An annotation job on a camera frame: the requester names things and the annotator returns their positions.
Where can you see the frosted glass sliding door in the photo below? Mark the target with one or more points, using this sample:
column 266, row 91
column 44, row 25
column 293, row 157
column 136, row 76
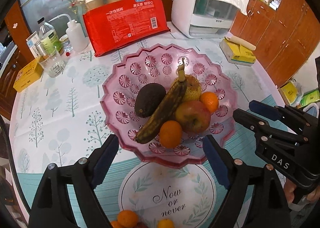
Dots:
column 35, row 5

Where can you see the red apple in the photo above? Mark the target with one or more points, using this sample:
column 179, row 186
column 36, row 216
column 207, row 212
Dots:
column 192, row 116

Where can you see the small metal can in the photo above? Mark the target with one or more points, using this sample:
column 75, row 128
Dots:
column 40, row 49

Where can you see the dark avocado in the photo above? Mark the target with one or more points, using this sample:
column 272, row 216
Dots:
column 147, row 100

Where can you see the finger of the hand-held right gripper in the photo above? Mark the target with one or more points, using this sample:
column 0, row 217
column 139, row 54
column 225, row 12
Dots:
column 250, row 118
column 262, row 109

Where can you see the small glass jar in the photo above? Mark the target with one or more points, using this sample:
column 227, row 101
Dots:
column 66, row 43

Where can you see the yellow green carton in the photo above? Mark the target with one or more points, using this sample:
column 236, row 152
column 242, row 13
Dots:
column 290, row 93

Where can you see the red paper cup package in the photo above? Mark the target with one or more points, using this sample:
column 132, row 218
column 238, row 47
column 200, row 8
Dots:
column 125, row 28

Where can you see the clear bottle green label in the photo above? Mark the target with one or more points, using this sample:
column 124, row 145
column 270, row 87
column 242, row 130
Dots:
column 50, row 40

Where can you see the white squeeze bottle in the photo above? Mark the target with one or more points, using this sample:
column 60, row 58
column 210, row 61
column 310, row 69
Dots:
column 76, row 38

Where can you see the small orange tangerine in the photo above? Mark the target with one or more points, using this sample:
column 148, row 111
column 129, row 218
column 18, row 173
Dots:
column 166, row 224

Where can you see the wooden wall cabinet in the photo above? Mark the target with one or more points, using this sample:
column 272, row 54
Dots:
column 275, row 30

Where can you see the overripe brown banana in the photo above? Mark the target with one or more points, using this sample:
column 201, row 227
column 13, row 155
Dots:
column 162, row 110

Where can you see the yellow cardboard box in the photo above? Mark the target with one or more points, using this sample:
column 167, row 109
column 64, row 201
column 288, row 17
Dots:
column 27, row 75

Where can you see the pink glass fruit bowl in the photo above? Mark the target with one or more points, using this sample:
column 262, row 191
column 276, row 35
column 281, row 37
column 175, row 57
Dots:
column 120, row 98

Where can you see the clear glass cup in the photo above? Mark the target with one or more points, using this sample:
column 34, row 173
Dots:
column 52, row 65

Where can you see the wooden kitchen cabinet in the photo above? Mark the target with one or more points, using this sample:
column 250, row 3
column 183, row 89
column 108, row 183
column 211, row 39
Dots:
column 7, row 75

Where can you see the white and blue box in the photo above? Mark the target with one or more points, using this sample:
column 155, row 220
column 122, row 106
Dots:
column 32, row 43

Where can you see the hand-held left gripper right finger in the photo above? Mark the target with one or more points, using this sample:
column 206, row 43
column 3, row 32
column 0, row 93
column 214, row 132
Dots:
column 216, row 163

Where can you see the yellow tissue pack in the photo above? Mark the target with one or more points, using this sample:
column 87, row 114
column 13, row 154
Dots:
column 237, row 51

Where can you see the yellow pear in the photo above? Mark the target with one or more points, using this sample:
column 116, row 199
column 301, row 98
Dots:
column 193, row 88

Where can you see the white tabletop appliance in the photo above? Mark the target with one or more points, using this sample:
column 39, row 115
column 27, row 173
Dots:
column 182, row 5

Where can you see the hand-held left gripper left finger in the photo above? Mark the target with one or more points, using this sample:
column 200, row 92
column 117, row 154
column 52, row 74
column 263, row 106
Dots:
column 105, row 160

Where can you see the tree print tablecloth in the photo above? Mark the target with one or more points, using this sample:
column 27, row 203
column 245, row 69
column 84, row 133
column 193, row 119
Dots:
column 62, row 118

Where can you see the person's right hand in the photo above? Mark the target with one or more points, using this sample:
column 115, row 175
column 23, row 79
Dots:
column 289, row 193

